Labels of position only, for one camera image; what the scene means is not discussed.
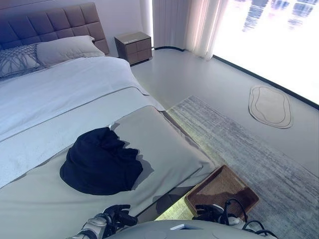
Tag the brown tufted headboard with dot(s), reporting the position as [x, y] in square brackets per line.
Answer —
[54, 22]

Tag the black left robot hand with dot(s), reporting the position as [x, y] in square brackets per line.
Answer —
[119, 215]

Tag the white duvet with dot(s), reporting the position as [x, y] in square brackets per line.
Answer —
[74, 87]

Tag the brown wicker basket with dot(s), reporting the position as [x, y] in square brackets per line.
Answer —
[224, 186]

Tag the beige oval floor mat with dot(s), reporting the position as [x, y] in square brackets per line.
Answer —
[270, 107]

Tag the bright window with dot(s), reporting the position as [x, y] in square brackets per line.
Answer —
[274, 49]

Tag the grey robot torso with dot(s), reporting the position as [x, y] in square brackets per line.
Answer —
[154, 230]

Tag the grey striped rug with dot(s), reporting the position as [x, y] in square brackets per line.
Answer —
[249, 159]

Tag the white sheer curtain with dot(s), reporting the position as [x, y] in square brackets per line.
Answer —
[184, 25]

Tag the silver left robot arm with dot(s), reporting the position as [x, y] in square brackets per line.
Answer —
[94, 225]

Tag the brown wooden nightstand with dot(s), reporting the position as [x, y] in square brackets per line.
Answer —
[135, 47]

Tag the grey patterned cushion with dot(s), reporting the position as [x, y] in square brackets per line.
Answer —
[15, 61]

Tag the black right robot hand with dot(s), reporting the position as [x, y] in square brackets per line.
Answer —
[210, 211]

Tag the beige pillow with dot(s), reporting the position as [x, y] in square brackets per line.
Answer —
[67, 51]

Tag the black garment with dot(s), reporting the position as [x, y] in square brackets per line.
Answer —
[99, 164]

